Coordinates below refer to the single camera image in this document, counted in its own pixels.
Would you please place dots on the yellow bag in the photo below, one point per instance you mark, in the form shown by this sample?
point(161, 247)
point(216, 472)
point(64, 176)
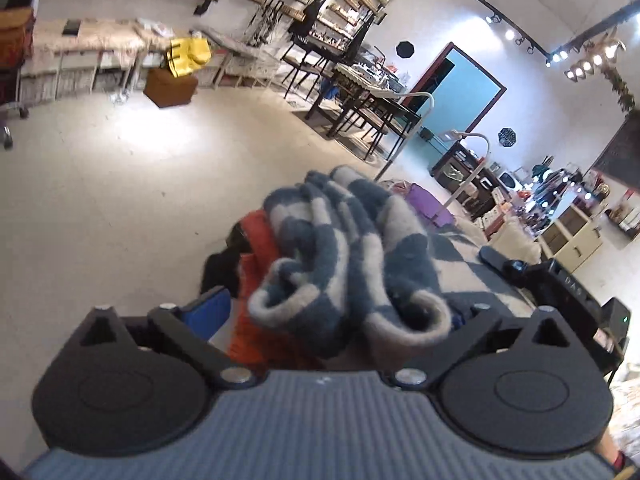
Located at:
point(187, 57)

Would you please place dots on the cream cabinet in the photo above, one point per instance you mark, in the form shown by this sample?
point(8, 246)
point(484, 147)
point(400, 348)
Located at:
point(575, 240)

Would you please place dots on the person's right forearm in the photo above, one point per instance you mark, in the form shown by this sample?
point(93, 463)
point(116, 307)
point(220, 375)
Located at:
point(607, 447)

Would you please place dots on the white microwave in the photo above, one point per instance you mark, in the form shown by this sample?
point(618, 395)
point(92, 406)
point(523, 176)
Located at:
point(509, 181)

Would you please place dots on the black octagon wall sign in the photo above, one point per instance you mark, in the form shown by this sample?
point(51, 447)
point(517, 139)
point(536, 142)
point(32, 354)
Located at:
point(506, 136)
point(405, 48)

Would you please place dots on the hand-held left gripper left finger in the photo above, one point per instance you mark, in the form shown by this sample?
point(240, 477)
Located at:
point(210, 310)

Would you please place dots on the cream covered chair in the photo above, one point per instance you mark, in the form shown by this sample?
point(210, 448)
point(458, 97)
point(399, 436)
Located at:
point(515, 242)

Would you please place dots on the light blue door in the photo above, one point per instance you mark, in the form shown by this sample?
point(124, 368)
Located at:
point(460, 100)

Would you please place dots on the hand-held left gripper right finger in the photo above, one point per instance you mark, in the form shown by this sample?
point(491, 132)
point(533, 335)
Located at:
point(475, 327)

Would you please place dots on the brown box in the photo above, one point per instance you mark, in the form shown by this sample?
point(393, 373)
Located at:
point(170, 87)

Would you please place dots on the blue cream checkered sweater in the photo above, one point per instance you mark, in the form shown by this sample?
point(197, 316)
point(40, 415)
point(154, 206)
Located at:
point(350, 260)

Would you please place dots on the purple cloth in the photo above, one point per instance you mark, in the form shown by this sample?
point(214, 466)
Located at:
point(425, 205)

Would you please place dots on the dark cloth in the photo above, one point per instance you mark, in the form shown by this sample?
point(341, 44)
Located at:
point(220, 270)

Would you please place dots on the dark dining table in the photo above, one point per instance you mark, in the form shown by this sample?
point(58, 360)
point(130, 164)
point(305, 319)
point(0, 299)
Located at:
point(370, 92)

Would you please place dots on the orange sweater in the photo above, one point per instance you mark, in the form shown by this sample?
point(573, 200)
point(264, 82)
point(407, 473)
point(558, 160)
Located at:
point(260, 260)

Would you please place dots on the ceiling lamp cluster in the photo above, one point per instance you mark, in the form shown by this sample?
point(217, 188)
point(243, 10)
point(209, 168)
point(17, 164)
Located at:
point(585, 65)

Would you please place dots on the table with floral cloth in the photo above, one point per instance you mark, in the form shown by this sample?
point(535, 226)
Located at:
point(90, 37)

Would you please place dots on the dark wall board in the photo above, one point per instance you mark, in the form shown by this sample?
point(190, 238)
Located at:
point(620, 155)

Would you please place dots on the ceiling track lights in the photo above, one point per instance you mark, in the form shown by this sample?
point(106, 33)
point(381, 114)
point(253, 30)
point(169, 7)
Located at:
point(510, 35)

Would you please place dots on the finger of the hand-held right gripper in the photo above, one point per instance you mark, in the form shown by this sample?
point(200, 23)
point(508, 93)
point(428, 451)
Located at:
point(495, 257)

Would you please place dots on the black metal chair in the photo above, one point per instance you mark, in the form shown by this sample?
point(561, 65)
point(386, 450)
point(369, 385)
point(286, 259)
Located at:
point(310, 45)

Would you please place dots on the dark sideboard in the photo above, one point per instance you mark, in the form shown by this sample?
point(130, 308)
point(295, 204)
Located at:
point(450, 170)

